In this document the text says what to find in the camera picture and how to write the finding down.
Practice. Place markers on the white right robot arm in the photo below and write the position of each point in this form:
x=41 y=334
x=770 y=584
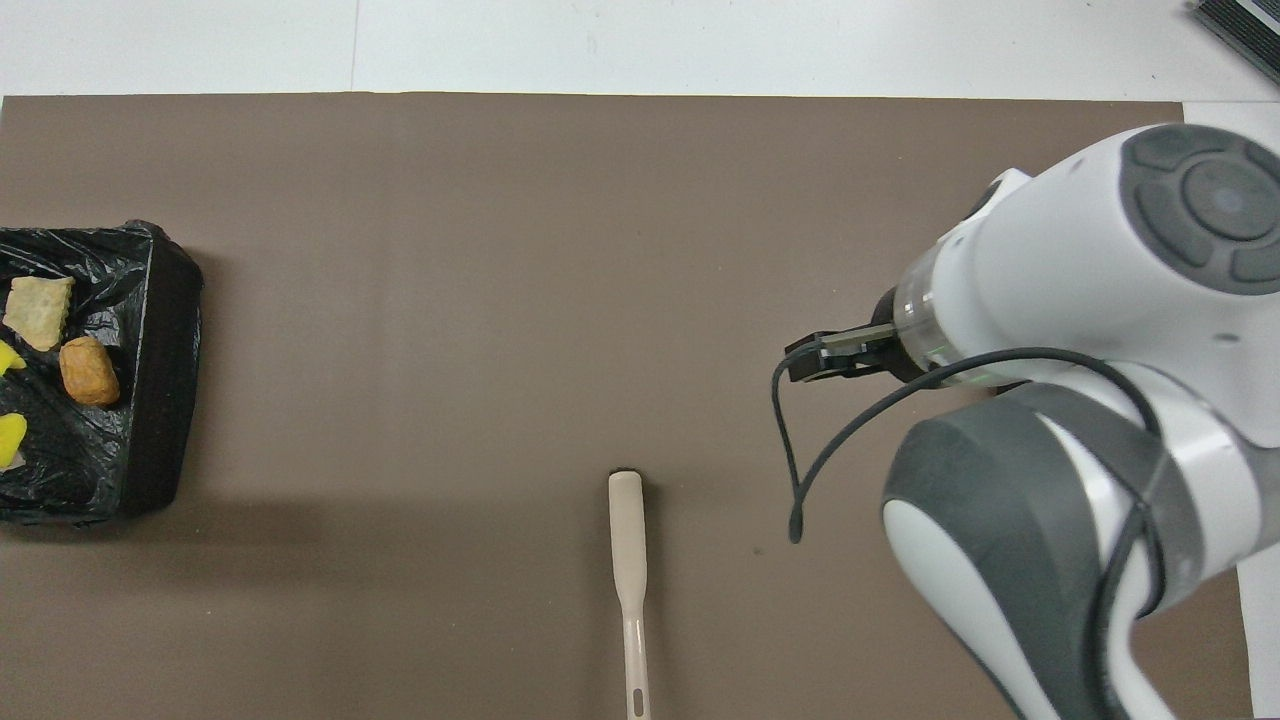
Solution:
x=1100 y=250

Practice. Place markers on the black bag-lined bin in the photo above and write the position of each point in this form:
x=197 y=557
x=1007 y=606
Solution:
x=150 y=450

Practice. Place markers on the notched yellow sponge scrap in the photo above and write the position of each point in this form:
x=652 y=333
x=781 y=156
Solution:
x=8 y=358

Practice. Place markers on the beige hand brush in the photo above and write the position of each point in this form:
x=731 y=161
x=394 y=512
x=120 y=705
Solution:
x=627 y=540

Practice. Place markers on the rounded yellow sponge scrap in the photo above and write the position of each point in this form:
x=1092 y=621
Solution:
x=10 y=440

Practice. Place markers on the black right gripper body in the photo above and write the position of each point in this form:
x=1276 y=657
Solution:
x=840 y=358

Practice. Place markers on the brown toy bread roll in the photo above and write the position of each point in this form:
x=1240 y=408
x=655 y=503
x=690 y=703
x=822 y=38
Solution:
x=88 y=372

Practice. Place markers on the beige toy bread chunk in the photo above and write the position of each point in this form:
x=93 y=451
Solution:
x=40 y=312

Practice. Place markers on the dark ribbed device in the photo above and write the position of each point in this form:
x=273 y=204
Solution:
x=1250 y=25

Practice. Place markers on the brown table mat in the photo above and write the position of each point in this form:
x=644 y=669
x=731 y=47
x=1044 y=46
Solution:
x=400 y=300

